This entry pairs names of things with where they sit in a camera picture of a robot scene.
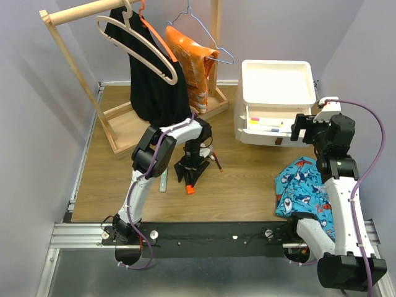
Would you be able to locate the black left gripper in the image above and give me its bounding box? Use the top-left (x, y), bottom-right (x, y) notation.
top-left (174, 139), bottom-right (210, 187)

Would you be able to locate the black orange highlighter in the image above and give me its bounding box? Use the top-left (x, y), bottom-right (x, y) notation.
top-left (186, 185), bottom-right (195, 195)

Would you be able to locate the green transparent highlighter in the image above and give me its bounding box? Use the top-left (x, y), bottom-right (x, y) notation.
top-left (159, 168), bottom-right (168, 193)

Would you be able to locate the brown top drawer pull tab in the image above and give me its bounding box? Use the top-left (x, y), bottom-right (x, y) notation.
top-left (275, 137), bottom-right (283, 145)

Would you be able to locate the white marker yellow cap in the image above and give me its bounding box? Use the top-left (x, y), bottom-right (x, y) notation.
top-left (249, 120), bottom-right (283, 127)

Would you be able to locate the white marker lilac cap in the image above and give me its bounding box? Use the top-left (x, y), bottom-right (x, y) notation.
top-left (254, 125), bottom-right (280, 132)

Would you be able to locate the red transparent pen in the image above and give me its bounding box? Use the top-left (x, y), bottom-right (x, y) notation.
top-left (210, 150), bottom-right (223, 172)

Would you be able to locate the white three-drawer organizer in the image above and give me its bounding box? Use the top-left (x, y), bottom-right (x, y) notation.
top-left (234, 59), bottom-right (316, 147)

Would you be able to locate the white marker grey cap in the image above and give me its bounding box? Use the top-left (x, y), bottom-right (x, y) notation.
top-left (200, 148), bottom-right (215, 161)

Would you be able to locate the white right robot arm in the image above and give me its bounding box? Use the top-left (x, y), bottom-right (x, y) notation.
top-left (284, 113), bottom-right (387, 296)

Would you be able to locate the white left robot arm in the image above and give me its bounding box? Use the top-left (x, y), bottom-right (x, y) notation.
top-left (112, 116), bottom-right (212, 244)

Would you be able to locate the blue shark print cloth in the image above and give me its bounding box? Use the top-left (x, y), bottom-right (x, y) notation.
top-left (275, 157), bottom-right (335, 240)

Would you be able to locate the wooden clothes rack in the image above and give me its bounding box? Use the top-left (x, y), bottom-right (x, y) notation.
top-left (38, 0), bottom-right (230, 159)

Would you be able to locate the black garment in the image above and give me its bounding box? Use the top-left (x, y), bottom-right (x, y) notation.
top-left (105, 24), bottom-right (192, 127)

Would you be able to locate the orange tie-dye garment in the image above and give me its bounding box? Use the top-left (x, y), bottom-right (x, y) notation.
top-left (165, 26), bottom-right (219, 113)

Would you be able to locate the orange plastic hanger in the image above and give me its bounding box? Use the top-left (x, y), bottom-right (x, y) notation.
top-left (139, 0), bottom-right (178, 62)

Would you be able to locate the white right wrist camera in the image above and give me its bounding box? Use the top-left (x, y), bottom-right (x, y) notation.
top-left (313, 97), bottom-right (341, 124)

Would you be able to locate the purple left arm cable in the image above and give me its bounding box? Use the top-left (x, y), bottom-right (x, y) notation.
top-left (116, 111), bottom-right (197, 270)

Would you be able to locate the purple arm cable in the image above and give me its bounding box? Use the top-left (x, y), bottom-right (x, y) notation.
top-left (289, 99), bottom-right (387, 297)
top-left (116, 111), bottom-right (197, 270)

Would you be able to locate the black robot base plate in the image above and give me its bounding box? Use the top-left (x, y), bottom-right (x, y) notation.
top-left (101, 221), bottom-right (310, 265)

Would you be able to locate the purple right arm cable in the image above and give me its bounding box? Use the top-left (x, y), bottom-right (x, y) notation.
top-left (289, 99), bottom-right (387, 297)

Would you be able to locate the aluminium frame rail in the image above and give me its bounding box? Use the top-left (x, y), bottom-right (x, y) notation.
top-left (35, 222), bottom-right (387, 297)

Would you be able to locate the blue wire hanger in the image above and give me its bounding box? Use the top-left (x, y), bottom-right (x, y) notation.
top-left (166, 0), bottom-right (235, 66)

